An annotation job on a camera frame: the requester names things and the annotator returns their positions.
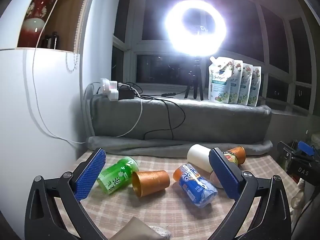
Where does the black tripod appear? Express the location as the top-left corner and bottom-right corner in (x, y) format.
(184, 57), (204, 101)

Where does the white green refill pouch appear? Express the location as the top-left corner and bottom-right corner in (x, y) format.
(208, 56), (235, 103)
(248, 66), (262, 107)
(228, 59), (244, 105)
(239, 63), (253, 106)

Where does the black charger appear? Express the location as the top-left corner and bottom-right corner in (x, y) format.
(117, 85), (136, 100)

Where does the orange printed cup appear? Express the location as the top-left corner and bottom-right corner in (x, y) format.
(222, 146), (247, 166)

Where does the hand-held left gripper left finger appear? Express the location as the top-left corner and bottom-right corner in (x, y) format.
(24, 148), (107, 240)

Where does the long white cable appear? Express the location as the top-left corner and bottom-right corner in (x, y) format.
(32, 0), (87, 144)

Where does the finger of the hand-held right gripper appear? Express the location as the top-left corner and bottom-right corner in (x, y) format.
(297, 141), (316, 158)
(276, 141), (297, 158)

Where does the window frame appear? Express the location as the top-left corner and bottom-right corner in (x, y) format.
(112, 0), (317, 117)

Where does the brown paper bag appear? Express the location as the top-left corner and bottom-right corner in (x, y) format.
(109, 216), (160, 240)

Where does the red white vase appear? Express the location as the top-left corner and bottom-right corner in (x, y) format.
(20, 0), (54, 48)

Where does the wooden shelf niche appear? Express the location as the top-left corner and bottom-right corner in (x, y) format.
(16, 0), (97, 53)

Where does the blue snack cup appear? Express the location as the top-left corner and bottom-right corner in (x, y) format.
(173, 164), (218, 209)

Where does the ring light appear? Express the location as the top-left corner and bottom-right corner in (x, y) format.
(163, 0), (227, 57)

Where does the gold metallic cup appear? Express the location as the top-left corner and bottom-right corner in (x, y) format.
(131, 170), (171, 198)

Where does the grey blanket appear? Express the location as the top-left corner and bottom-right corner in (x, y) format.
(86, 95), (273, 157)

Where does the black cable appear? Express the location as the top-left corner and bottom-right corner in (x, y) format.
(125, 81), (187, 140)

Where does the white cup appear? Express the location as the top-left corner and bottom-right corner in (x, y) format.
(187, 144), (213, 173)

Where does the pale fuzzy cloth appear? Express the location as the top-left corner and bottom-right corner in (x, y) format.
(148, 225), (173, 240)

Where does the white bead chain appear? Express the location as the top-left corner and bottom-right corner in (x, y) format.
(66, 0), (92, 72)

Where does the pale crumpled bag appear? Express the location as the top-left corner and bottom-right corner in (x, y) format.
(291, 179), (311, 209)

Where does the green drink can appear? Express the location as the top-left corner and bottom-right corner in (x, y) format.
(97, 156), (139, 195)

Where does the checked tablecloth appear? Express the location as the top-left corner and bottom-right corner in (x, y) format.
(74, 149), (292, 240)

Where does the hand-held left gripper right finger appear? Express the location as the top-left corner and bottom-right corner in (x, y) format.
(209, 147), (292, 240)

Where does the white power strip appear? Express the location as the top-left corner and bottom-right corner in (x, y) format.
(100, 78), (120, 102)

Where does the short white cable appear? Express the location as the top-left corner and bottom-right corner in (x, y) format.
(116, 82), (143, 138)

